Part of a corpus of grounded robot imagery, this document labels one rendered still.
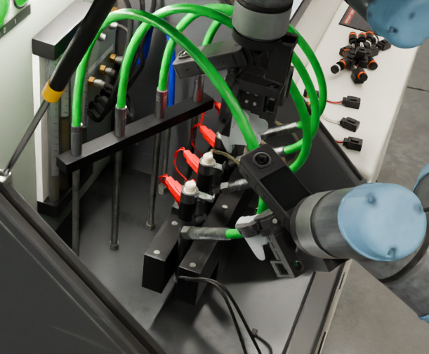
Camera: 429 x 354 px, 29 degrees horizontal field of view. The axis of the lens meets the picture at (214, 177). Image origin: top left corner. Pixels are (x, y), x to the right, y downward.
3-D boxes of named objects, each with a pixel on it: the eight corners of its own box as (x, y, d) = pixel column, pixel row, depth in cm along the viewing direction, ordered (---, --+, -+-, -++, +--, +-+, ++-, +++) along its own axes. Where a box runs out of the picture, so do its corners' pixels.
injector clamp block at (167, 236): (191, 333, 143) (200, 272, 134) (138, 313, 145) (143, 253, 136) (251, 214, 169) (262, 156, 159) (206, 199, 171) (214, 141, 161)
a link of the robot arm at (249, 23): (227, 4, 105) (247, -22, 111) (222, 35, 108) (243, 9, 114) (284, 20, 103) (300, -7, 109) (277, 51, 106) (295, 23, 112)
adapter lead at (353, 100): (359, 104, 177) (361, 96, 176) (358, 109, 175) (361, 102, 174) (303, 93, 178) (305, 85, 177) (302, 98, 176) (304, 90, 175)
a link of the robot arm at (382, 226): (408, 282, 79) (345, 226, 77) (352, 279, 89) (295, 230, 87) (450, 218, 81) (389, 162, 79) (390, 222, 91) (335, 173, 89)
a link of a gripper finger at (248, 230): (231, 240, 107) (262, 236, 99) (226, 230, 107) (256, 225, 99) (259, 223, 109) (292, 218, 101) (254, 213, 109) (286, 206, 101)
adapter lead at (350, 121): (359, 128, 170) (361, 119, 169) (354, 133, 169) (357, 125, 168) (305, 107, 174) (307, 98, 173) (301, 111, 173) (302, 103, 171)
